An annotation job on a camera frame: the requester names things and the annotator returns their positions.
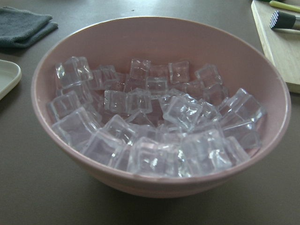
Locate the wooden cutting board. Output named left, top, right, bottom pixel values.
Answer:
left=251, top=0, right=300, bottom=93

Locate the grey folded cloth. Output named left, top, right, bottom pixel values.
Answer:
left=0, top=7, right=58, bottom=48

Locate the cream serving tray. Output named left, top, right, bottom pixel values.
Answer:
left=0, top=60, right=22, bottom=100

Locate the clear ice cube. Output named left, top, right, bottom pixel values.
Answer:
left=127, top=137, right=189, bottom=177
left=163, top=96, right=203, bottom=131
left=168, top=60, right=190, bottom=83
left=55, top=56, right=93, bottom=88
left=219, top=88, right=267, bottom=127

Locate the pink bowl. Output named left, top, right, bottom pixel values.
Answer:
left=31, top=17, right=291, bottom=198

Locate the yellow plastic knife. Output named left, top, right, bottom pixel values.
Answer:
left=269, top=0, right=300, bottom=12

